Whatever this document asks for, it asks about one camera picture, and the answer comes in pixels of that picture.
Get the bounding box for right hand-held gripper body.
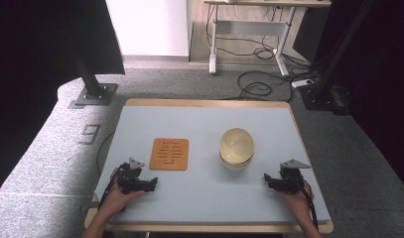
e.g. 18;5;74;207
278;159;312;195

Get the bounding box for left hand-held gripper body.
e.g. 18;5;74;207
117;157;145;195

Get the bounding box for cream ceramic bowl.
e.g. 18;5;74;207
219;154;255;172
218;127;256;166

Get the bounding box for person's right hand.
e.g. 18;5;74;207
279;183;315;221

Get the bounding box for person's left hand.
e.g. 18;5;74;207
98;168;146;221

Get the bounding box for square wooden trivet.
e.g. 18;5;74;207
149;137;191;172

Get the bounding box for wooden table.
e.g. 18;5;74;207
83;97;335;236

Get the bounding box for white power strip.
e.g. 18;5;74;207
291;78;315;89

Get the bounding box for black metal stand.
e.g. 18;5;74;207
298;0;376;113
67;39;119;107

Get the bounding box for black curtain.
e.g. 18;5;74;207
293;0;404;195
0;0;126;199

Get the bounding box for white-legged wooden desk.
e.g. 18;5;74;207
203;0;333;77

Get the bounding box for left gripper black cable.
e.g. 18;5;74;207
97;170;120;212

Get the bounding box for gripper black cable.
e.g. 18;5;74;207
97;170;120;212
301;179;320;231

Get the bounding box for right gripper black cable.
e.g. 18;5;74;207
301;179;320;231

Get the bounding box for thin black floor cable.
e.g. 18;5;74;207
95;130;116;177

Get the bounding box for looped black floor cable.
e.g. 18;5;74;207
237;69;295;102

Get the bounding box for black cables under desk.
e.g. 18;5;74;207
205;4;312;67

